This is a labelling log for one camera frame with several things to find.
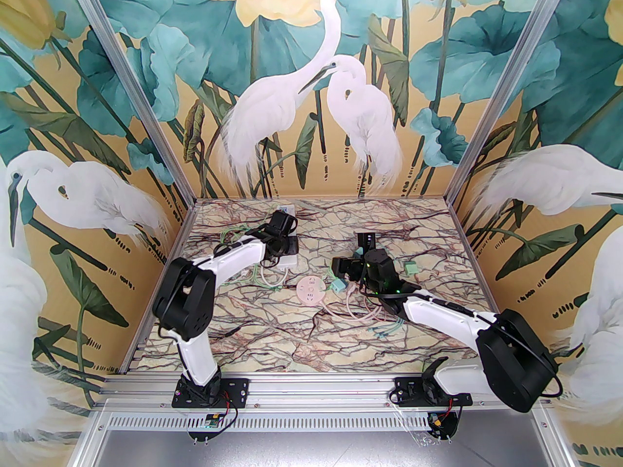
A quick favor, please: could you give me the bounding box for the grey metal tray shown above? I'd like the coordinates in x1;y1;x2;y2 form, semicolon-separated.
73;429;560;467

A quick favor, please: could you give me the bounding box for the slotted metal plate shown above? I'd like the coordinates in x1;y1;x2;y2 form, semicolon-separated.
97;411;546;431

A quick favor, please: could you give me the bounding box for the light green USB cable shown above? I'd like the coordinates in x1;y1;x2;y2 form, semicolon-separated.
217;224;288;291

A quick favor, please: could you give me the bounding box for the white power strip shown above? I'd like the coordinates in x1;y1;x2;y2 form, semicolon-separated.
264;204;299;267

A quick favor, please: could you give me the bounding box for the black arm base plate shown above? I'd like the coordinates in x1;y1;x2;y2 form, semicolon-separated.
173;377;250;408
393;377;474;407

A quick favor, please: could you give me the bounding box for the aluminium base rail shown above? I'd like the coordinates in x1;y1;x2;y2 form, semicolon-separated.
100;373;548;410

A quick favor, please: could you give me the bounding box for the aluminium frame post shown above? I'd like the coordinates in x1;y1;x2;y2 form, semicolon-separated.
449;0;582;208
62;0;198;205

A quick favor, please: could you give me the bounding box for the pink socket cord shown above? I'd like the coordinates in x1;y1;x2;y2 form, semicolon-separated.
319;292;390;324

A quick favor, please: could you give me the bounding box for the round pink socket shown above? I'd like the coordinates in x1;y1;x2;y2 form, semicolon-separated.
295;276;327;306

